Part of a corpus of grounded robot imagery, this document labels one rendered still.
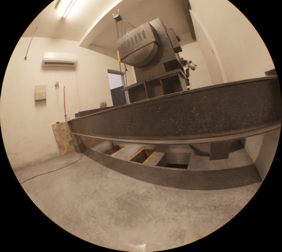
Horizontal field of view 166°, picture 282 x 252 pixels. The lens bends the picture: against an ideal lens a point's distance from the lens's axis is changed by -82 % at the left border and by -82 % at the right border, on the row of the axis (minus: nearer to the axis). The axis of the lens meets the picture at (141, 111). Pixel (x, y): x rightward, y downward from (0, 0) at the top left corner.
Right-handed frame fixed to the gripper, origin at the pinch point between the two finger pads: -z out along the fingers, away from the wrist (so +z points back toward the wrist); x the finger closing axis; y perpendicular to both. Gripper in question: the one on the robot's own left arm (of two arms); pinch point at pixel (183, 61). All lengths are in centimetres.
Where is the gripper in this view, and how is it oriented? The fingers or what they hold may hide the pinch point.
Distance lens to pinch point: 156.6
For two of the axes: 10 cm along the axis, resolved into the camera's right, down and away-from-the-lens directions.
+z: 5.0, -2.9, 8.2
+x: -8.4, 0.6, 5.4
